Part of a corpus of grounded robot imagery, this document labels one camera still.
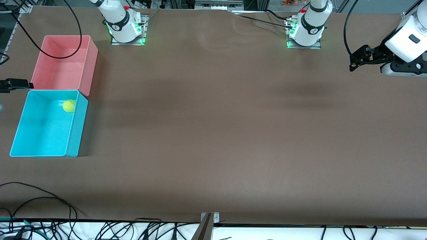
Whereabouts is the yellow tennis ball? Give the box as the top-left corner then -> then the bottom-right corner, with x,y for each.
62,99 -> 76,114

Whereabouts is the pink plastic bin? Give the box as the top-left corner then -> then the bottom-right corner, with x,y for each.
29,35 -> 99,97

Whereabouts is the blue plastic bin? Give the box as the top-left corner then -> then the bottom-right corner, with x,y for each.
9,89 -> 89,158

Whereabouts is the grey metal device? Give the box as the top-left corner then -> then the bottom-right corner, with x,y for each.
194,0 -> 244,10

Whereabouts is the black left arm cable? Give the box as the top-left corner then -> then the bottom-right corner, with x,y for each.
343,0 -> 360,56

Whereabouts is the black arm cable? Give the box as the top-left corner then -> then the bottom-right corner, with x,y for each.
0,0 -> 83,60
343,0 -> 360,56

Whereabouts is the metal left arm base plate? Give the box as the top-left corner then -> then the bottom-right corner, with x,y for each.
286,18 -> 322,50

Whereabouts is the aluminium frame rail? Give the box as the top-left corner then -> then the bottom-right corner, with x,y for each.
0,3 -> 34,65

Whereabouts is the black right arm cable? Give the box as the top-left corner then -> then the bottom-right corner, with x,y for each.
0,0 -> 83,60

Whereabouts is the long looped black cable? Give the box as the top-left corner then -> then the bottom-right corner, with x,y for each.
0,181 -> 85,221

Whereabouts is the black base power cable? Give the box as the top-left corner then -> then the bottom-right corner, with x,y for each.
234,13 -> 295,29

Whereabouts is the teal cable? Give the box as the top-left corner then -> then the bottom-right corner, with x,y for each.
0,217 -> 45,239

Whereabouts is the small metal bracket plate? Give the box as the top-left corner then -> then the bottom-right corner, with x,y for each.
200,212 -> 220,224

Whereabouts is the dark camera mount pole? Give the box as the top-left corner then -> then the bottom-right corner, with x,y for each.
191,213 -> 214,240

